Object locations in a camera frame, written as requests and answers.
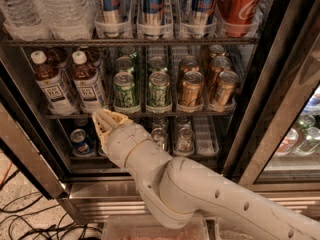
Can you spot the silver can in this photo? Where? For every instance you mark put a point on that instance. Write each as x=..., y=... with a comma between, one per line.
x=185, y=140
x=159, y=135

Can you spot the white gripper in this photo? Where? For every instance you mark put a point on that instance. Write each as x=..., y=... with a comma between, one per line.
x=124, y=140

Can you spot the steel fridge door left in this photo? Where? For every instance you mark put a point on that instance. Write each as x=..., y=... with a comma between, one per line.
x=18, y=146

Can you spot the clear water bottle right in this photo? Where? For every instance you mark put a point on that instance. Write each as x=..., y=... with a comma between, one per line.
x=68, y=19

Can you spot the tea bottle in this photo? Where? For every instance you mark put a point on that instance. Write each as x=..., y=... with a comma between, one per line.
x=86, y=77
x=57, y=56
x=92, y=54
x=54, y=84

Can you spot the silver can front left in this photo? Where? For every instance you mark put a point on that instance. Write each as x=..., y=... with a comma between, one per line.
x=159, y=135

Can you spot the blue Pepsi can left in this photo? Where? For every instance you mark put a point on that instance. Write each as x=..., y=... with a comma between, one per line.
x=82, y=145

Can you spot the green can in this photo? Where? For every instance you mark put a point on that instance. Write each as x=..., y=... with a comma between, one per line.
x=157, y=63
x=124, y=87
x=158, y=89
x=125, y=64

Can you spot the clear water bottle left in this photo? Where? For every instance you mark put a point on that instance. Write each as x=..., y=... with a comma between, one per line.
x=23, y=21

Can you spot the green can front right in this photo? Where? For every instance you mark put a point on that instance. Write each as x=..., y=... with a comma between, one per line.
x=158, y=89

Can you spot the clear plastic bin right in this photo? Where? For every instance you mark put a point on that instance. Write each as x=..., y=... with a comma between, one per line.
x=226, y=231

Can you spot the blue Red Bull can left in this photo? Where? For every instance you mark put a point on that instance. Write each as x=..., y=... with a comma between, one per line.
x=112, y=18

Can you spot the wire shelf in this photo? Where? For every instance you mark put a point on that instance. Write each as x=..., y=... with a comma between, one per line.
x=131, y=42
x=148, y=114

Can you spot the gold can front right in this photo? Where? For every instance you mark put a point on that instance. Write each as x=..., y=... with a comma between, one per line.
x=226, y=84

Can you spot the blue red bull can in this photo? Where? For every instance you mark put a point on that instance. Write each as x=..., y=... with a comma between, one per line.
x=152, y=17
x=200, y=16
x=112, y=18

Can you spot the green can front left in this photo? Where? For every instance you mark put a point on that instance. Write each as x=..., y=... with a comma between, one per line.
x=124, y=87

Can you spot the middle wire shelf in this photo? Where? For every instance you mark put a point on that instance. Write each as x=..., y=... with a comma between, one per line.
x=148, y=114

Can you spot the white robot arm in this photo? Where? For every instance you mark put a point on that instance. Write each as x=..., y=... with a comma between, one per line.
x=174, y=188

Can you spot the blue Red Bull can right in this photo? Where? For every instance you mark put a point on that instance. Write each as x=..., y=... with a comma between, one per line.
x=200, y=16

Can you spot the gold can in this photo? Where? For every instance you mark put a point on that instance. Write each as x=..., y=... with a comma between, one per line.
x=214, y=50
x=191, y=89
x=226, y=84
x=189, y=63
x=216, y=66

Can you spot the blue Red Bull can middle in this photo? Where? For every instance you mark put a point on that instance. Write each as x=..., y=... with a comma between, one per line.
x=152, y=17

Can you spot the red Coca-Cola can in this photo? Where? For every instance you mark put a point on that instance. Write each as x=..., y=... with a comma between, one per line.
x=238, y=15

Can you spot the gold can front left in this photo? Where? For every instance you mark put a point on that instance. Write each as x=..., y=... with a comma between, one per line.
x=191, y=89

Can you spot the silver can front right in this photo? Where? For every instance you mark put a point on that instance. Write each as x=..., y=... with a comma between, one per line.
x=185, y=140

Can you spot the clear water bottle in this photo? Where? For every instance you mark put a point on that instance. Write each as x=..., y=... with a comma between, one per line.
x=23, y=21
x=68, y=19

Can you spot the upper wire shelf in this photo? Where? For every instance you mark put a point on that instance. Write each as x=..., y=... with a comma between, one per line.
x=131, y=42

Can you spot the gold can rear right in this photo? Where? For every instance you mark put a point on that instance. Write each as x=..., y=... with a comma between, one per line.
x=214, y=50

